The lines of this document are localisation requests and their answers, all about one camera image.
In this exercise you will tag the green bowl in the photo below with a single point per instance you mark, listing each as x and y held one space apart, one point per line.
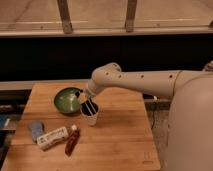
66 101

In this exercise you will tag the white ceramic cup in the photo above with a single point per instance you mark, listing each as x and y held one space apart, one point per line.
92 119

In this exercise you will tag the right metal table leg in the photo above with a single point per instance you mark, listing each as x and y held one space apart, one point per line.
130 15

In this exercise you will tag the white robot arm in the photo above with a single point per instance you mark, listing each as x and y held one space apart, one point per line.
190 125

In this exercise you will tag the white eraser box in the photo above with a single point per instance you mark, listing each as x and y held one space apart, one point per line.
51 138

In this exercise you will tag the left metal table leg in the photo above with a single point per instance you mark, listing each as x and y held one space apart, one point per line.
65 16

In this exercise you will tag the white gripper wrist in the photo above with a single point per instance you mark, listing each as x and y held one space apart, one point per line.
89 94

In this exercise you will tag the metal table leg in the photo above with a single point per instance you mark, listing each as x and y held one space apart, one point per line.
65 16
130 15

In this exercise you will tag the blue grey sponge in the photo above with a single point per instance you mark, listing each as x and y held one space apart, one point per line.
36 129

